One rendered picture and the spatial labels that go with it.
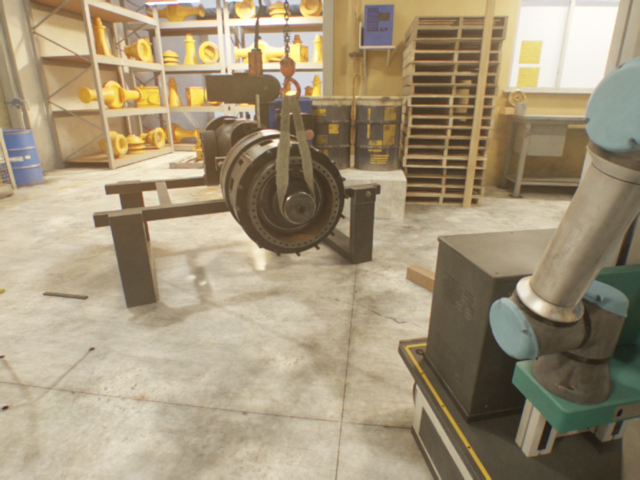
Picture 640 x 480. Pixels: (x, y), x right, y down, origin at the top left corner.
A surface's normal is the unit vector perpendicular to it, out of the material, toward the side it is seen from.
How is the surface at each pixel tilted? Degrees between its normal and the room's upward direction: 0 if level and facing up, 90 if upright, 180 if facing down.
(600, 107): 83
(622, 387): 0
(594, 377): 72
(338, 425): 0
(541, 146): 90
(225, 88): 90
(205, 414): 0
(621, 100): 83
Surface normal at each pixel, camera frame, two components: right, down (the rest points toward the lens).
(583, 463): 0.00, -0.94
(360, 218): 0.41, 0.32
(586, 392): -0.24, 0.04
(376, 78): -0.13, 0.35
